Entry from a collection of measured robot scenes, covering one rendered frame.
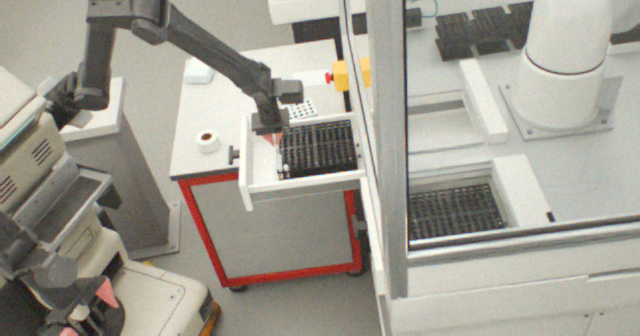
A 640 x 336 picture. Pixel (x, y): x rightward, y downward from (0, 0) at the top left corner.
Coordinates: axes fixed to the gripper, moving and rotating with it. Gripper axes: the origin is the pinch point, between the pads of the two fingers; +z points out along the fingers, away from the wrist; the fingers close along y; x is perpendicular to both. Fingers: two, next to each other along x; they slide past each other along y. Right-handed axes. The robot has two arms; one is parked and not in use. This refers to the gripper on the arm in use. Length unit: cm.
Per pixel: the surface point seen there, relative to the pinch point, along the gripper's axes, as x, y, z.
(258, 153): -8.4, 6.7, 11.6
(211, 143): -20.0, 22.6, 16.1
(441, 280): 52, -34, -6
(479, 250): 52, -41, -15
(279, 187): 10.5, 0.2, 6.7
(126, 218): -43, 73, 74
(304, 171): 4.9, -6.9, 7.7
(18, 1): -293, 203, 104
